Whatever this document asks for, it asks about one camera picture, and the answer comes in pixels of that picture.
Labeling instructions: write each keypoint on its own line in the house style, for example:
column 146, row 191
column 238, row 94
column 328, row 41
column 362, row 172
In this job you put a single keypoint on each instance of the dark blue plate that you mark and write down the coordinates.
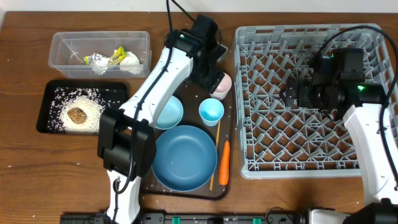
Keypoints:
column 185, row 158

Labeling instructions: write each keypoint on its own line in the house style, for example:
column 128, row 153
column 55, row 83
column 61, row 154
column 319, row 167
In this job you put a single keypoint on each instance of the black tray bin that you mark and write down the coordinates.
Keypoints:
column 52, row 85

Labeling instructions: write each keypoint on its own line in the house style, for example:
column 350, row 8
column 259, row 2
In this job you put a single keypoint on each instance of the pile of white rice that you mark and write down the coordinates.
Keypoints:
column 93, row 101

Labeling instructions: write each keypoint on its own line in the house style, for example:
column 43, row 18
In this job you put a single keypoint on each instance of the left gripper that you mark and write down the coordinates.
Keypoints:
column 212, row 79

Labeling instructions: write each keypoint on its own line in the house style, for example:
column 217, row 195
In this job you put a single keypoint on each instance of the brown food scrap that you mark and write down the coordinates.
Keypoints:
column 77, row 115

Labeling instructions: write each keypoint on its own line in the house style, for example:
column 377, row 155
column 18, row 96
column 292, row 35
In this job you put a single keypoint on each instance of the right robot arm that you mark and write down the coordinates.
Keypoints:
column 362, row 108

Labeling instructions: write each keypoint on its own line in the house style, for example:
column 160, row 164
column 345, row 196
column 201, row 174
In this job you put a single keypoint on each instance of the clear plastic bin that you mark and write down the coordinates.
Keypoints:
column 68, row 49

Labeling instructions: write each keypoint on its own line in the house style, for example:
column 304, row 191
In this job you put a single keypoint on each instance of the brown serving tray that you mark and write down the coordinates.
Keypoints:
column 191, row 96

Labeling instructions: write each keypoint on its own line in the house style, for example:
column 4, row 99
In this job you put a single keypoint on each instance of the light blue bowl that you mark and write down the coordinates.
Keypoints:
column 171, row 114

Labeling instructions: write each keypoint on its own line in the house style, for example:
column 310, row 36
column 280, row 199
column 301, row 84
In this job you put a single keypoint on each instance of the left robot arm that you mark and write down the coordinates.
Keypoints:
column 126, row 136

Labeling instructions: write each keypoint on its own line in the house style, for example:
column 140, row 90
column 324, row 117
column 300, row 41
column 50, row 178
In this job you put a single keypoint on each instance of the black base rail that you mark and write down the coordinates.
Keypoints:
column 248, row 218

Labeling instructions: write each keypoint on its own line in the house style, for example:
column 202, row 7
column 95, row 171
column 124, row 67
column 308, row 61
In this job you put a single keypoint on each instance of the white tissue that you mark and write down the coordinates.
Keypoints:
column 131, row 64

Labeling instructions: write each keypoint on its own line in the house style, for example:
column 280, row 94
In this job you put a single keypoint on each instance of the orange carrot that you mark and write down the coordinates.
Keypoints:
column 224, row 164

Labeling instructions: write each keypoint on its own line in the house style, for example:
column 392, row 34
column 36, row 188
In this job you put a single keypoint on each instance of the yellow green snack wrapper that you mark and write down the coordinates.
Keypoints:
column 100, row 63

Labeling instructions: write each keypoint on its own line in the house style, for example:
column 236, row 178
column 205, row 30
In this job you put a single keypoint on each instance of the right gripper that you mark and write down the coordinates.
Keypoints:
column 304, row 87

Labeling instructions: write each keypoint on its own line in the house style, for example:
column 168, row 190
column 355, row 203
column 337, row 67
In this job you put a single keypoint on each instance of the pink cup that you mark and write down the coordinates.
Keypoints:
column 223, row 88

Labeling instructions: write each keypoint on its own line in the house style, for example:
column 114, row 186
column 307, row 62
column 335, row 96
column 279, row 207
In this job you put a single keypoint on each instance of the light blue cup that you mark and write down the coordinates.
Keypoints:
column 211, row 111

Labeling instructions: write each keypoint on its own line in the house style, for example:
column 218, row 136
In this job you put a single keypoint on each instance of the grey dishwasher rack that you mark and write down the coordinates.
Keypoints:
column 280, row 142

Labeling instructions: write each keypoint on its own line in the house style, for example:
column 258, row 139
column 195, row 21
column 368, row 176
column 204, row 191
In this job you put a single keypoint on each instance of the right wooden chopstick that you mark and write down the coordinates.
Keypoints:
column 216, row 148

